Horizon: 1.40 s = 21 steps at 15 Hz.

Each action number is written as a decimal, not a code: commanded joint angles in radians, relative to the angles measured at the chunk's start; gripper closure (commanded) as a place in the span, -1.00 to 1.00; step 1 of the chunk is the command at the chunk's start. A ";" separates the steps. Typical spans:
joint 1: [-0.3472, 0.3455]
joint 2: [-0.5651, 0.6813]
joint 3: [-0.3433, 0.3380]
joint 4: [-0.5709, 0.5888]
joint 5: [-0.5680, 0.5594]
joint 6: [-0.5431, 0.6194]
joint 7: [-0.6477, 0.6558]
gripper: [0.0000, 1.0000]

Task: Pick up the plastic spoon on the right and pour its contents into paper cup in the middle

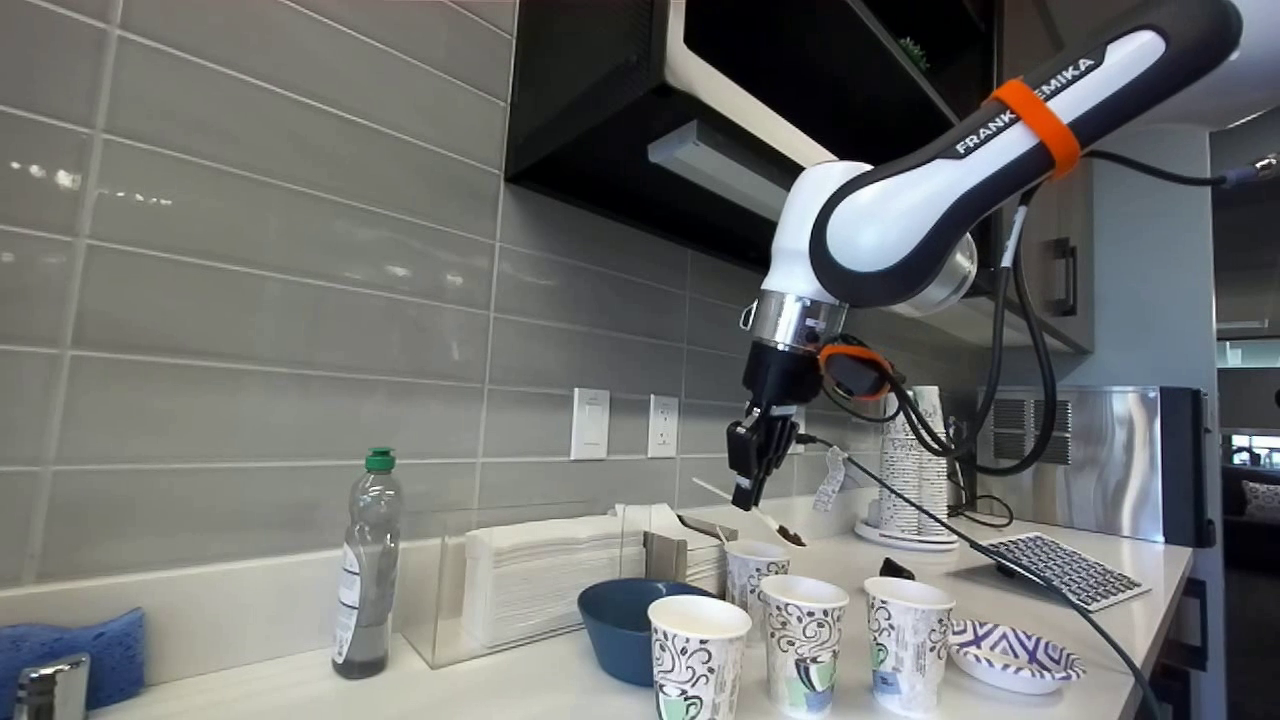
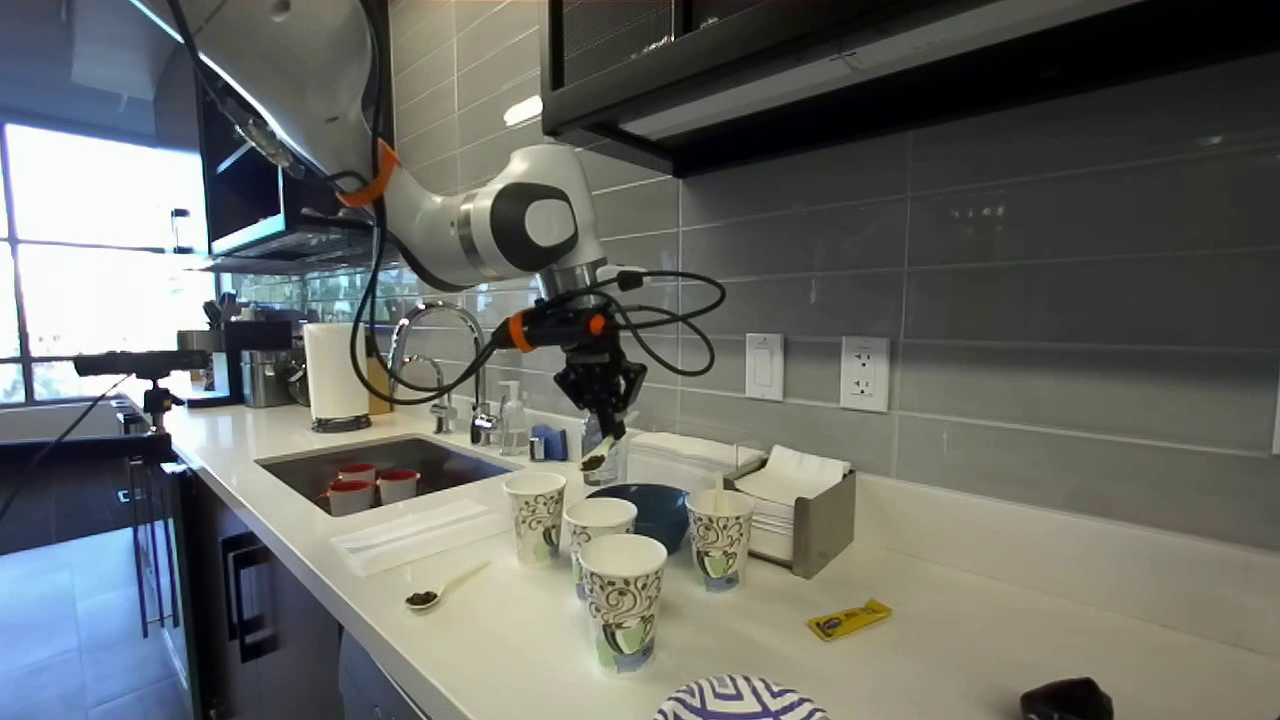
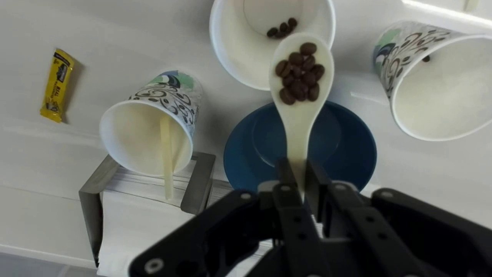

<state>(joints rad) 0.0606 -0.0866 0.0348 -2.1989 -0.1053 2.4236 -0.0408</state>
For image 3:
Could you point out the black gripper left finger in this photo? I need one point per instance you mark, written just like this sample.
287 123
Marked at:
293 224

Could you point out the patterned paper cup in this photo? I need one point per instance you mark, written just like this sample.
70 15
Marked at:
441 97
139 132
241 46

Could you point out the blue bowl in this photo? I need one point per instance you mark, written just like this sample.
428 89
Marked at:
348 147

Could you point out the white plastic spoon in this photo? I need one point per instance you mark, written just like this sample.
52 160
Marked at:
302 127

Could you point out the coffee beans pile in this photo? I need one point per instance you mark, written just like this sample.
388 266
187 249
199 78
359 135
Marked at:
301 77
282 27

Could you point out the white folded napkins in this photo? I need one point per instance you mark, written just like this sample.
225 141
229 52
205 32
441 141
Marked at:
139 220

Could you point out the yellow snack packet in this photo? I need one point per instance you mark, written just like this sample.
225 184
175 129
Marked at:
58 84

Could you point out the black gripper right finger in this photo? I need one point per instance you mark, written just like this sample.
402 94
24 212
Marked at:
370 231

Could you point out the metal napkin holder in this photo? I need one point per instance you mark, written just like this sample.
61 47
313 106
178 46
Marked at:
93 204

